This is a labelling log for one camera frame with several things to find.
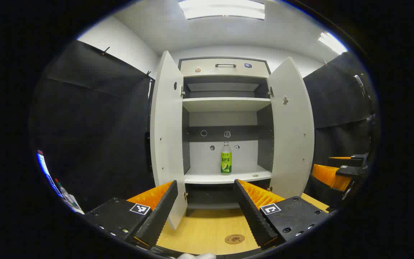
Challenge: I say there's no black backdrop cloth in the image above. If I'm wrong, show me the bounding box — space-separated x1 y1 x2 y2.
29 40 379 213

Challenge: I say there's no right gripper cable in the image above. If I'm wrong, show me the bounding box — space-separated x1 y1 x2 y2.
354 74 374 108

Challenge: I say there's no small ceiling light panel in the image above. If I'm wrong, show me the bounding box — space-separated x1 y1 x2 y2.
318 32 348 55

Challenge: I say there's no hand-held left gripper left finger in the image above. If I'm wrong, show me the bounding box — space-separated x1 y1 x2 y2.
84 181 179 250

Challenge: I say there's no white cabinet door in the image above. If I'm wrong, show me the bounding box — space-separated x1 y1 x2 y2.
150 51 189 231
267 57 315 199

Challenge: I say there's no white drawer with black handle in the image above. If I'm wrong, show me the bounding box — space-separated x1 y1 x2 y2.
180 59 269 78

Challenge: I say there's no round cork coaster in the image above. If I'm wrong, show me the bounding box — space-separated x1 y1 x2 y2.
225 234 245 245

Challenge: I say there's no large ceiling light panel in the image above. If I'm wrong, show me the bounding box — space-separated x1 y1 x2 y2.
178 0 266 20

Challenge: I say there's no green label bottle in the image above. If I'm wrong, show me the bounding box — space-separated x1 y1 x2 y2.
221 141 233 176

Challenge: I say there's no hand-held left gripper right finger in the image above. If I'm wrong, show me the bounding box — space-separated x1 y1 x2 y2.
234 179 331 249

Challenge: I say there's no white and grey cabinet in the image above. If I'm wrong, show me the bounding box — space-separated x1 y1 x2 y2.
178 56 275 216

